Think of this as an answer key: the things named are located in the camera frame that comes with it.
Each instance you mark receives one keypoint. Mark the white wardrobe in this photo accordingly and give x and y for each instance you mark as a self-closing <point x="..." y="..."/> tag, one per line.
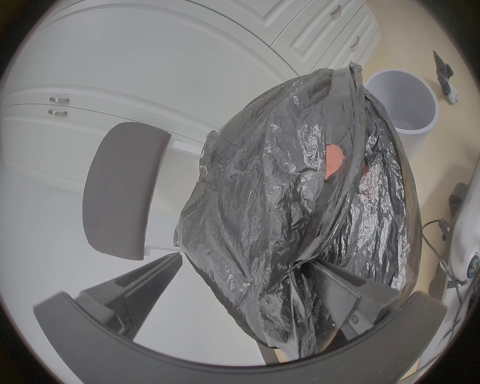
<point x="150" y="56"/>

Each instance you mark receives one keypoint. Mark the white trash bin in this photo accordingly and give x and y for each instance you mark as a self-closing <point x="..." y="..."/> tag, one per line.
<point x="416" y="108"/>

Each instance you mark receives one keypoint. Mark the black plastic bag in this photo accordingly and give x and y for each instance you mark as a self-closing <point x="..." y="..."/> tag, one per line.
<point x="270" y="195"/>

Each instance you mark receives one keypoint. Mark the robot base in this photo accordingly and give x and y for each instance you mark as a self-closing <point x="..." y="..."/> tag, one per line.
<point x="467" y="247"/>

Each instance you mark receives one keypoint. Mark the white chair with grey pads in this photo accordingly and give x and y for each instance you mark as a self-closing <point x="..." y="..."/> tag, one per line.
<point x="120" y="187"/>

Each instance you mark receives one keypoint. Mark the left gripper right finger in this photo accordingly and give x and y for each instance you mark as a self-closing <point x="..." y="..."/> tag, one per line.
<point x="360" y="300"/>

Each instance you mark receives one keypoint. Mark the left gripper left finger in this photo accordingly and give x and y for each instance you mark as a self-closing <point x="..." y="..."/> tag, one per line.
<point x="112" y="303"/>

